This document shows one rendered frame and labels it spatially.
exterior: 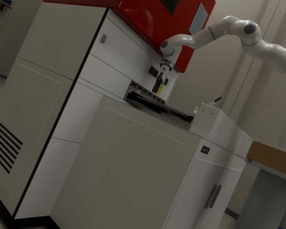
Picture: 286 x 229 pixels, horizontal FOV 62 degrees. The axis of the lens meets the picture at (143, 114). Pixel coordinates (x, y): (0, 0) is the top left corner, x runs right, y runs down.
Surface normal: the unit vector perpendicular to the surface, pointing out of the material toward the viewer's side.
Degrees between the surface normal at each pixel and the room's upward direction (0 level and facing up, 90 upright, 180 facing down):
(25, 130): 90
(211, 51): 90
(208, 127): 90
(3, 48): 90
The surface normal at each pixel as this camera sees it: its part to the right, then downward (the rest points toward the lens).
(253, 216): -0.70, -0.33
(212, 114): -0.54, -0.25
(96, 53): 0.74, 0.33
